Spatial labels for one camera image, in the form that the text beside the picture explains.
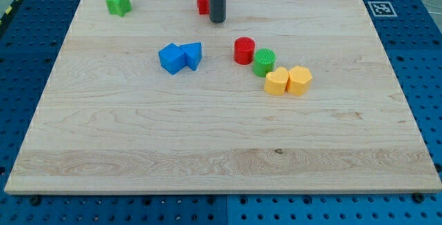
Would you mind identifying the light wooden board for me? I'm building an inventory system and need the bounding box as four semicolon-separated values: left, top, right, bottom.
5;0;441;195

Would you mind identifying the yellow heart block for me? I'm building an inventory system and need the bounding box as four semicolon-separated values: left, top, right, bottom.
264;67;289;96

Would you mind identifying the blue triangle block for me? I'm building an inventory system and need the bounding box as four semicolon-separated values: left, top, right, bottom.
179;42;202;71

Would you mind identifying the red cylinder block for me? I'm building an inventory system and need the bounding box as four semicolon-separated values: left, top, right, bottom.
233;37;256;65

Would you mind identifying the green cylinder block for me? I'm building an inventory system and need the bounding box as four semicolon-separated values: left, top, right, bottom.
253;48;276;77

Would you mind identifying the blue cube block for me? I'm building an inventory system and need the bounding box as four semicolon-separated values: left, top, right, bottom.
158;43;186;75

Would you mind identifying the yellow hexagon block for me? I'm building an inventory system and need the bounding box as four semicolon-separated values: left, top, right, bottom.
286;66;313;96

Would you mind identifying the red block behind rod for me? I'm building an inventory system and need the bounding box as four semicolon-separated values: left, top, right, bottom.
197;0;210;14

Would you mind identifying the green star block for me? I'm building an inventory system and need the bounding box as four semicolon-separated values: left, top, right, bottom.
106;0;132;17

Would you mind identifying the white fiducial marker tag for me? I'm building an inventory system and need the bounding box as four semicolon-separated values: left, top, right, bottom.
368;1;397;17

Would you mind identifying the black bolt front left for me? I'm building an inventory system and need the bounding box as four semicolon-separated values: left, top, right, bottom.
28;195;41;206

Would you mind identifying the black bolt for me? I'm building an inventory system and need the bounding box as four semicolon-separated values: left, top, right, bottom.
28;195;41;206
412;193;425;204

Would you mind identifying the black bolt front right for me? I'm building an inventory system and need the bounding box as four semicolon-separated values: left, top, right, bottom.
412;193;425;204

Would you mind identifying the yellow black hazard tape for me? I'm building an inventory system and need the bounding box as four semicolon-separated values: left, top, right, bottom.
1;0;24;26

